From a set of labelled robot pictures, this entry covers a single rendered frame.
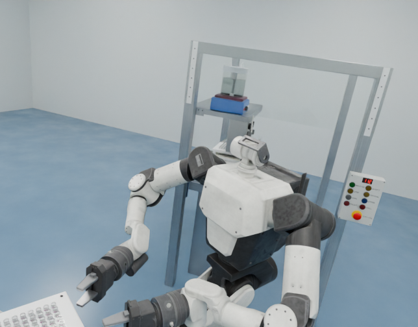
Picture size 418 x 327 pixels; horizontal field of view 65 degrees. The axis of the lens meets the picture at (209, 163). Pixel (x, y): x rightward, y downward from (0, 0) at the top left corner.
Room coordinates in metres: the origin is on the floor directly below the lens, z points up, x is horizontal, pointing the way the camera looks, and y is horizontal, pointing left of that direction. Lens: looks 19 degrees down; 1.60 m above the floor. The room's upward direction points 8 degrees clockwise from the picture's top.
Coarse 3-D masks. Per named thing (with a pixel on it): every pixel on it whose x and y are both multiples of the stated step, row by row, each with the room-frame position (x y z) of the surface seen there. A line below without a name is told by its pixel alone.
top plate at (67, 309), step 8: (56, 296) 0.70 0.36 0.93; (64, 296) 0.71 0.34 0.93; (32, 304) 0.66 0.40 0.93; (40, 304) 0.67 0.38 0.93; (48, 304) 0.67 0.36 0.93; (56, 304) 0.68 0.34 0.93; (64, 304) 0.68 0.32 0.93; (72, 304) 0.68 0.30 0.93; (8, 312) 0.63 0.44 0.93; (16, 312) 0.63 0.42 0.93; (24, 312) 0.64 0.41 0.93; (64, 312) 0.65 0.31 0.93; (72, 312) 0.66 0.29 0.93; (0, 320) 0.60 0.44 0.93; (64, 320) 0.63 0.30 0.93; (72, 320) 0.63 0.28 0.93
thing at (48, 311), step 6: (42, 312) 0.64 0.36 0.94; (48, 312) 0.64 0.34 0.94; (24, 318) 0.61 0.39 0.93; (30, 318) 0.61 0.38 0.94; (42, 318) 0.62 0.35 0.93; (48, 318) 0.62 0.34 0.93; (54, 318) 0.62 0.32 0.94; (6, 324) 0.59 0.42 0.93; (18, 324) 0.59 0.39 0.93; (24, 324) 0.60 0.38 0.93; (36, 324) 0.60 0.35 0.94; (42, 324) 0.60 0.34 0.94; (54, 324) 0.61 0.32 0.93
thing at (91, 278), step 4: (92, 272) 0.77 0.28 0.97; (88, 276) 0.76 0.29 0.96; (92, 276) 0.76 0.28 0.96; (96, 276) 0.76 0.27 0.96; (84, 280) 0.74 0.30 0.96; (88, 280) 0.74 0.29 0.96; (92, 280) 0.74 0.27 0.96; (96, 280) 0.75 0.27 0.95; (80, 284) 0.72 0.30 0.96; (84, 284) 0.73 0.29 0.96; (88, 284) 0.73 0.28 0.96; (80, 288) 0.71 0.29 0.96; (84, 288) 0.71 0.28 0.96
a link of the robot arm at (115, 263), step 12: (108, 252) 0.87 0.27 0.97; (120, 252) 0.87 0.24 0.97; (96, 264) 0.78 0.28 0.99; (108, 264) 0.81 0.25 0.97; (120, 264) 0.84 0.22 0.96; (108, 276) 0.80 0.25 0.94; (120, 276) 0.83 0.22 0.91; (96, 288) 0.77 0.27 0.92; (108, 288) 0.80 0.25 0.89; (96, 300) 0.77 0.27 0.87
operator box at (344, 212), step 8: (352, 176) 1.62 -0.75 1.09; (360, 176) 1.61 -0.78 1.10; (368, 176) 1.62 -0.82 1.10; (376, 176) 1.64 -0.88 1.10; (360, 184) 1.61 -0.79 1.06; (368, 184) 1.60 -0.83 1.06; (376, 184) 1.59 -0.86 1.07; (384, 184) 1.58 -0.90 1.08; (344, 192) 1.66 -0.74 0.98; (360, 192) 1.61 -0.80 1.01; (376, 192) 1.59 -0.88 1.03; (344, 200) 1.62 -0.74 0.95; (352, 200) 1.61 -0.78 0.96; (360, 200) 1.60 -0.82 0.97; (368, 200) 1.60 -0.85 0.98; (376, 200) 1.59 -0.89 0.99; (344, 208) 1.62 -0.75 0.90; (352, 208) 1.61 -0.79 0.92; (368, 208) 1.59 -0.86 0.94; (376, 208) 1.58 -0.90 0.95; (344, 216) 1.62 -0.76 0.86; (368, 216) 1.59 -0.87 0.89; (368, 224) 1.59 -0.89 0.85
